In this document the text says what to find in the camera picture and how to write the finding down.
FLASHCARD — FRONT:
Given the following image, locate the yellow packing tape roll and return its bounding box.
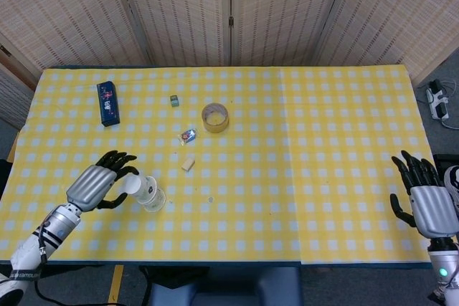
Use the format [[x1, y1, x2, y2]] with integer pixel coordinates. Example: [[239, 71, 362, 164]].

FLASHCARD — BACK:
[[200, 102, 230, 134]]

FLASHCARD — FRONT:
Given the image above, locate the white black sneaker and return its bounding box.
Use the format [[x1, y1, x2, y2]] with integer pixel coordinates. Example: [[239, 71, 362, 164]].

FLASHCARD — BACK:
[[443, 165, 459, 211]]

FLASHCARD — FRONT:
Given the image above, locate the blue wrapped candy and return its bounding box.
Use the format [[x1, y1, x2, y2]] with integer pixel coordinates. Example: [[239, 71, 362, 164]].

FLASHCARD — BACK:
[[177, 128, 199, 147]]

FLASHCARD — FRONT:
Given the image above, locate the yellow floor tape strip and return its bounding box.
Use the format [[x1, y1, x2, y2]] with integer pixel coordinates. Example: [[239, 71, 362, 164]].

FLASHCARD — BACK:
[[108, 264, 125, 304]]

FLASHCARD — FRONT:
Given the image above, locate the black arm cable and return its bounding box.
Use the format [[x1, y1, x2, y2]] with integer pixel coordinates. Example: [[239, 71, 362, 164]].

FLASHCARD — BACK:
[[32, 224, 121, 306]]

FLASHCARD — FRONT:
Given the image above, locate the clear plastic cup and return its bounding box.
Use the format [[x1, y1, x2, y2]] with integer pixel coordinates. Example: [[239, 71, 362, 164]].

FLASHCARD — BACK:
[[122, 174, 159, 210]]

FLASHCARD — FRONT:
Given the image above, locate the black printed rectangular box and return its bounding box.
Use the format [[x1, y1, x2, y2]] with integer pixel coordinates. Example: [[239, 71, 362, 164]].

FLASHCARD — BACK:
[[96, 81, 121, 128]]

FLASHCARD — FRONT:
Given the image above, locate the yellow white checkered tablecloth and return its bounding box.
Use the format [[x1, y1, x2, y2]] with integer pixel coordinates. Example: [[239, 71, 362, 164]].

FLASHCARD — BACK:
[[0, 67, 301, 263], [280, 65, 437, 266]]

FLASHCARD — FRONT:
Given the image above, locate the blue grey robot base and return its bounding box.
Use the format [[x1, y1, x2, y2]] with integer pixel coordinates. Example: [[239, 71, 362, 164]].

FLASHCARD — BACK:
[[138, 265, 303, 306]]

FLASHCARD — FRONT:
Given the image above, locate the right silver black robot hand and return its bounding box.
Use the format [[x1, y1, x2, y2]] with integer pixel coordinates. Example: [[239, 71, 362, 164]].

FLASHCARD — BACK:
[[389, 150, 459, 239]]

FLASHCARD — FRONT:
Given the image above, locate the white power strip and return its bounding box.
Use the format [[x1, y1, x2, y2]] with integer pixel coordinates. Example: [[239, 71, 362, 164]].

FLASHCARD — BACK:
[[425, 79, 451, 121]]

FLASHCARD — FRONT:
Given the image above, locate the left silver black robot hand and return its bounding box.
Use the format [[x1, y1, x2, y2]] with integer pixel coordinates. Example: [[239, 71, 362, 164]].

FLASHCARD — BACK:
[[65, 150, 140, 213]]

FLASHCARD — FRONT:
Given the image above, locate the white power cable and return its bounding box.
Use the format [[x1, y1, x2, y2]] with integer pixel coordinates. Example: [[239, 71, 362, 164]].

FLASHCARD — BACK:
[[440, 79, 459, 130]]

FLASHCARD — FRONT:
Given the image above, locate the woven folding screen panel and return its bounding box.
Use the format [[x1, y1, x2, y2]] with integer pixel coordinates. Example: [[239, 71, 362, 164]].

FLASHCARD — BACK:
[[231, 0, 351, 67], [315, 0, 459, 83], [113, 0, 233, 67], [0, 0, 153, 70], [0, 33, 44, 131]]

